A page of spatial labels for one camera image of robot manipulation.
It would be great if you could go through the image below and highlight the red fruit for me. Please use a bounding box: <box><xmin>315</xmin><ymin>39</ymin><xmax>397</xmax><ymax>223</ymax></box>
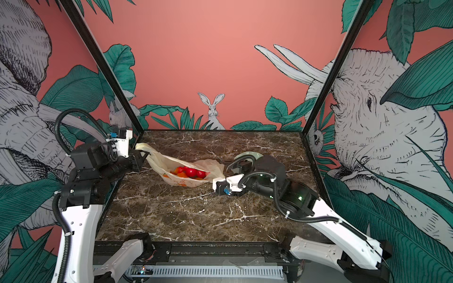
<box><xmin>185</xmin><ymin>167</ymin><xmax>198</xmax><ymax>178</ymax></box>
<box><xmin>197</xmin><ymin>171</ymin><xmax>206</xmax><ymax>179</ymax></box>

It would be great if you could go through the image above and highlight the black frame post left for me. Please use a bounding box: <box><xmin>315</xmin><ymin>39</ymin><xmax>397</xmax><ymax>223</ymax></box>
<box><xmin>60</xmin><ymin>0</ymin><xmax>145</xmax><ymax>135</ymax></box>

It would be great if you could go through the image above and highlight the black frame post right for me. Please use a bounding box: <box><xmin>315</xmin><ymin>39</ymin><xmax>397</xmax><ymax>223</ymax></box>
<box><xmin>301</xmin><ymin>0</ymin><xmax>375</xmax><ymax>135</ymax></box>

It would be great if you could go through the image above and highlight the black frame post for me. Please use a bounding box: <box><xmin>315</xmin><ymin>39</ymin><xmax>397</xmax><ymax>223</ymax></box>
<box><xmin>301</xmin><ymin>0</ymin><xmax>375</xmax><ymax>135</ymax></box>
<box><xmin>60</xmin><ymin>0</ymin><xmax>145</xmax><ymax>135</ymax></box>

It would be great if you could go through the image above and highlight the translucent plastic fruit bag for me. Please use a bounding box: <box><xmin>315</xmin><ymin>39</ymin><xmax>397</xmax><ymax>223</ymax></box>
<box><xmin>135</xmin><ymin>143</ymin><xmax>225</xmax><ymax>187</ymax></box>

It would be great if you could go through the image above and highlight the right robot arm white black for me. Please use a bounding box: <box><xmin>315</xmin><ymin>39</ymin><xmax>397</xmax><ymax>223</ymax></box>
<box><xmin>212</xmin><ymin>154</ymin><xmax>393</xmax><ymax>283</ymax></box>

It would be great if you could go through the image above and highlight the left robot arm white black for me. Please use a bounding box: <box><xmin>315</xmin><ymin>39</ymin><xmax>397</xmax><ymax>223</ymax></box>
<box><xmin>51</xmin><ymin>108</ymin><xmax>156</xmax><ymax>283</ymax></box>

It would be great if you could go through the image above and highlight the white slotted cable duct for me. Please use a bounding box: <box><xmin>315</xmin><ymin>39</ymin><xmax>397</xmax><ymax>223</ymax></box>
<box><xmin>125</xmin><ymin>265</ymin><xmax>285</xmax><ymax>279</ymax></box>

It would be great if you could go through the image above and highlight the light green scalloped bowl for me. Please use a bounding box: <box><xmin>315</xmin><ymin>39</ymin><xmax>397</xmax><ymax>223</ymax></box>
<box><xmin>233</xmin><ymin>151</ymin><xmax>264</xmax><ymax>168</ymax></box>

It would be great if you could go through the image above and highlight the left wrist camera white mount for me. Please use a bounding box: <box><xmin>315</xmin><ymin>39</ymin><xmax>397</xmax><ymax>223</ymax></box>
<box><xmin>106</xmin><ymin>128</ymin><xmax>133</xmax><ymax>158</ymax></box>

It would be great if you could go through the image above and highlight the black front mounting rail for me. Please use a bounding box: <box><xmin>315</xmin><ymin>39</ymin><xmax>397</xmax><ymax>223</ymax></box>
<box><xmin>93</xmin><ymin>241</ymin><xmax>302</xmax><ymax>264</ymax></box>

